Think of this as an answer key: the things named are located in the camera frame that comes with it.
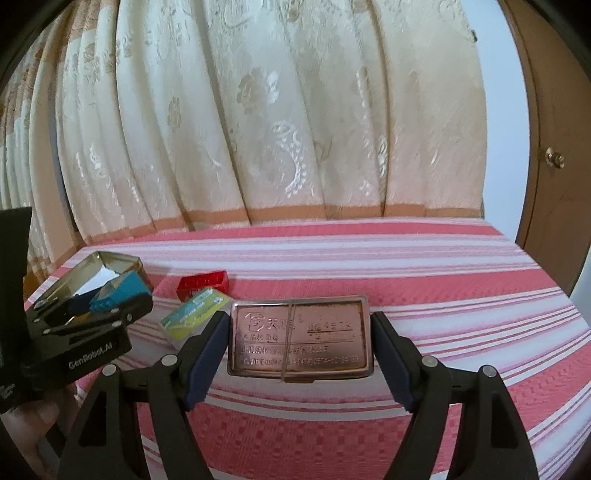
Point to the copper metal card case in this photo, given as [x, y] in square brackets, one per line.
[301, 340]

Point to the floss pick plastic box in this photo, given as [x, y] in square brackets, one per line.
[191, 317]

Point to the person's left hand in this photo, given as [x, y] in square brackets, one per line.
[28, 423]

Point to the brown wooden door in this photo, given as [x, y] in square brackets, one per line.
[555, 223]

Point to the red toy brick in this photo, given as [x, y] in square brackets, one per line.
[189, 286]

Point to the gold rectangular tin box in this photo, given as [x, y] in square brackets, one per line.
[89, 274]

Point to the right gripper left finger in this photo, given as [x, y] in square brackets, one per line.
[105, 440]

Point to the cream floral curtain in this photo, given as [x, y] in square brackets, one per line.
[121, 119]

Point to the blue toy brick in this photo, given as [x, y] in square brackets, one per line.
[118, 291]

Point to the brass door knob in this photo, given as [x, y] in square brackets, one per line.
[554, 159]

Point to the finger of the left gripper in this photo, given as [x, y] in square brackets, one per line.
[62, 310]
[127, 313]

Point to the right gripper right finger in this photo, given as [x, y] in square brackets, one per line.
[491, 442]

